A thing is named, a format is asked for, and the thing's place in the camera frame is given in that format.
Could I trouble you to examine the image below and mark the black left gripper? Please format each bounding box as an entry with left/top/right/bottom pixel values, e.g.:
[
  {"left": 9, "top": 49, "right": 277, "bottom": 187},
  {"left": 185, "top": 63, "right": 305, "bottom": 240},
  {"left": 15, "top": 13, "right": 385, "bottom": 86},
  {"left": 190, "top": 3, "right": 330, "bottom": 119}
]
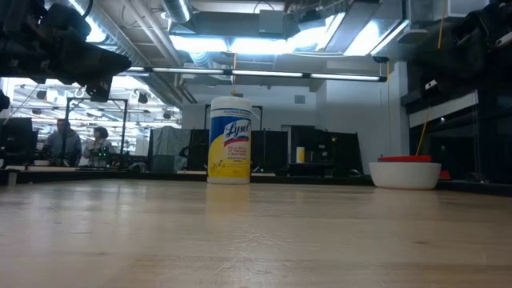
[{"left": 0, "top": 0, "right": 133, "bottom": 103}]

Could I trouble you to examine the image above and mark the white bowl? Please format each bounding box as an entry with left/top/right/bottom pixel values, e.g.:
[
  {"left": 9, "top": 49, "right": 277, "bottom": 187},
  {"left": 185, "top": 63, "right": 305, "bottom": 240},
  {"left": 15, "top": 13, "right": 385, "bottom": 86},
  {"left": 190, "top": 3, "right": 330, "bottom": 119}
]
[{"left": 368, "top": 161, "right": 442, "bottom": 190}]

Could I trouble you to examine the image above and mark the person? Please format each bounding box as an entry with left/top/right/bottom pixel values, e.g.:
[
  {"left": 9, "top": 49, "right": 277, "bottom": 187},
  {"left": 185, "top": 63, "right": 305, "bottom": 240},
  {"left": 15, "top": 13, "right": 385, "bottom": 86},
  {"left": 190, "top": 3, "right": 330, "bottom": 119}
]
[
  {"left": 82, "top": 126, "right": 116, "bottom": 167},
  {"left": 44, "top": 118, "right": 83, "bottom": 167}
]

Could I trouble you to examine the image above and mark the grey fabric cover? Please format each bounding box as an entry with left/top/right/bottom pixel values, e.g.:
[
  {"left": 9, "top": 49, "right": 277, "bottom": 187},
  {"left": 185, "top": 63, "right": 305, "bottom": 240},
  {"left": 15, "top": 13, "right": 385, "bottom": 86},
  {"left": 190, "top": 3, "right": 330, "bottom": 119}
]
[{"left": 150, "top": 126, "right": 192, "bottom": 174}]

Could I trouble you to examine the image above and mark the black monitor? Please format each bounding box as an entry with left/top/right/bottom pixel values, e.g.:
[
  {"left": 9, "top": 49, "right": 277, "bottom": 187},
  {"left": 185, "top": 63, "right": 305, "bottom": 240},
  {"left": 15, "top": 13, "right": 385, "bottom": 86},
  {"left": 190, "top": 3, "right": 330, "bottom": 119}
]
[{"left": 0, "top": 117, "right": 39, "bottom": 165}]

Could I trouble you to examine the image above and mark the Lysol wipes canister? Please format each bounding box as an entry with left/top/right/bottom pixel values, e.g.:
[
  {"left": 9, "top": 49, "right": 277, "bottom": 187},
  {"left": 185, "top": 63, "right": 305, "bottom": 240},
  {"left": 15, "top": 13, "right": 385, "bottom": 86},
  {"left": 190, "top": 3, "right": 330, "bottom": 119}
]
[{"left": 206, "top": 95, "right": 253, "bottom": 185}]

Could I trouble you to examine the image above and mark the black cabinet partition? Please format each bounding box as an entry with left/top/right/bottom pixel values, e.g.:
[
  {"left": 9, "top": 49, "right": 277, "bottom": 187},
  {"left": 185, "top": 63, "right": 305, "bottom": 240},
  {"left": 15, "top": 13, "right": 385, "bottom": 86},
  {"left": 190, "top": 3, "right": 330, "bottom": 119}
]
[{"left": 286, "top": 125, "right": 364, "bottom": 177}]

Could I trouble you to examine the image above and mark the long ceiling light bar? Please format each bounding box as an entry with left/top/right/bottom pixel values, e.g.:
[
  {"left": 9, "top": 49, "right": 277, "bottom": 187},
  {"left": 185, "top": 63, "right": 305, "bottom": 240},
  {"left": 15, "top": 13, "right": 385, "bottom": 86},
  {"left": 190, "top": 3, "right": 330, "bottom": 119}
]
[{"left": 118, "top": 66, "right": 388, "bottom": 83}]

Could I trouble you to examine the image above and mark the black gantry frame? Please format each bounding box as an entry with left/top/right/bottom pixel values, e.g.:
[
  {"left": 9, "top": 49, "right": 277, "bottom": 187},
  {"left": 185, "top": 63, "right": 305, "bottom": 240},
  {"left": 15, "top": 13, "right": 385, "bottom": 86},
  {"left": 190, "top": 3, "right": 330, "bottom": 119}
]
[{"left": 64, "top": 96, "right": 129, "bottom": 156}]

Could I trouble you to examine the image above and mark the yellow hanging cable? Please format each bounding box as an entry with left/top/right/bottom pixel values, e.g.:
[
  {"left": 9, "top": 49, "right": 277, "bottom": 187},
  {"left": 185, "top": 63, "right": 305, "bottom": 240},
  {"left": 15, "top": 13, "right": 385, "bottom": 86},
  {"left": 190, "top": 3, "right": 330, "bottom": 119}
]
[{"left": 414, "top": 0, "right": 447, "bottom": 158}]

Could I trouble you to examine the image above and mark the silver spiral duct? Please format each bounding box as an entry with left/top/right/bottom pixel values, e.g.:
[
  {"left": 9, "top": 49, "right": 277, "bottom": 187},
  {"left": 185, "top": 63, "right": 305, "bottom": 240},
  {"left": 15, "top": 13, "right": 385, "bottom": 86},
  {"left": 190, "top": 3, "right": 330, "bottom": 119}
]
[{"left": 162, "top": 0, "right": 193, "bottom": 24}]

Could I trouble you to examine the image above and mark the black aluminium table frame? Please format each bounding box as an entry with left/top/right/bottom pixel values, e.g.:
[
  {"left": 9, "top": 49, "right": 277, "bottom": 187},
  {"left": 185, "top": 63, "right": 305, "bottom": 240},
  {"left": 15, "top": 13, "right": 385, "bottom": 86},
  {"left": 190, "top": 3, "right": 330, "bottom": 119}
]
[{"left": 0, "top": 166, "right": 512, "bottom": 197}]

